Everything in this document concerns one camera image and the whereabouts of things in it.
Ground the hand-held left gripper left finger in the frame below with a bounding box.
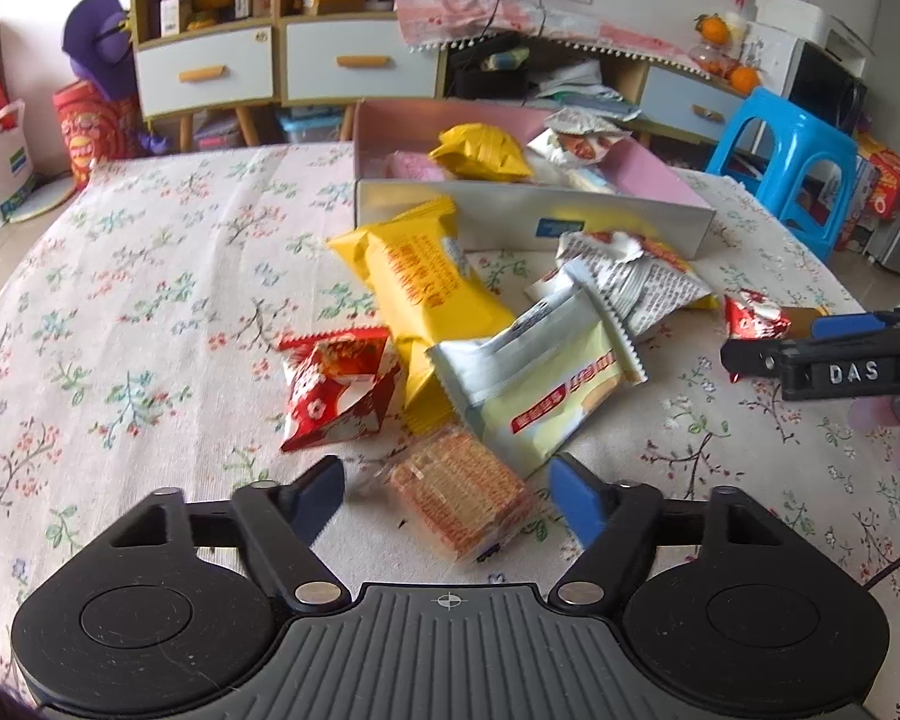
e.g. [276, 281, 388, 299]
[107, 455, 351, 614]

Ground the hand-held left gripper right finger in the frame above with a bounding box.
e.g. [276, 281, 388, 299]
[546, 452, 794, 614]

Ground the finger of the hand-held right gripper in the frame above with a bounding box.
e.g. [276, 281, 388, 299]
[810, 310, 900, 338]
[720, 340, 788, 380]

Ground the small red candy packet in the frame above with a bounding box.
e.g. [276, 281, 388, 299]
[724, 289, 794, 383]

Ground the pale green white snack packet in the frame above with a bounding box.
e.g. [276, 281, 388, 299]
[425, 285, 648, 477]

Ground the clear wafer biscuit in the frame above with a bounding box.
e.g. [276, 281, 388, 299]
[345, 424, 539, 563]

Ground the small yellow snack packet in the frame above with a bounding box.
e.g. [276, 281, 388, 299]
[585, 211, 721, 312]

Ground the pink cardboard box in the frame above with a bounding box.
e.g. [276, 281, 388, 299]
[352, 97, 719, 261]

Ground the pink snack packet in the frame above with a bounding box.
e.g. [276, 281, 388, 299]
[386, 151, 451, 182]

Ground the red cardboard box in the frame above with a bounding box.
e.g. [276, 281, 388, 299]
[855, 133, 900, 222]

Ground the blue plastic stool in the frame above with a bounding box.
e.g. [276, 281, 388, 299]
[703, 88, 861, 263]

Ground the white microwave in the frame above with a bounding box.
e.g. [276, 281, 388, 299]
[787, 37, 871, 140]

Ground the glass jar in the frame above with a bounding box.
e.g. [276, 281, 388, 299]
[688, 43, 732, 77]

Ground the stack of papers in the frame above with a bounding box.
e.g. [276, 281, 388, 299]
[529, 60, 644, 122]

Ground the blue lid storage bin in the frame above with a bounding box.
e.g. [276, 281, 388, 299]
[276, 109, 346, 145]

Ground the clear storage bin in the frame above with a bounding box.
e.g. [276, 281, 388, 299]
[195, 111, 245, 151]

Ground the black bag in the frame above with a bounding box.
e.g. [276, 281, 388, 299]
[448, 45, 531, 101]

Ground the round white floor base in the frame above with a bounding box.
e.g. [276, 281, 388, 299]
[7, 176, 78, 224]

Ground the red printed barrel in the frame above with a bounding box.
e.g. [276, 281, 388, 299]
[52, 81, 145, 190]

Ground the low wooden cabinet white drawer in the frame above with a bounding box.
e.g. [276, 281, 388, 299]
[277, 11, 447, 147]

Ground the wooden shelf cabinet white drawer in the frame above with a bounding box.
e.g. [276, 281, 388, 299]
[130, 0, 284, 152]

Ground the white shopping bag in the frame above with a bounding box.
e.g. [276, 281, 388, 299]
[0, 99, 38, 239]

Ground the pink floral cloth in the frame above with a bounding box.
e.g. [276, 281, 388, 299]
[392, 0, 695, 68]

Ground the purple plush toy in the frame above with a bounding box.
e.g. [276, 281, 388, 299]
[61, 0, 167, 155]

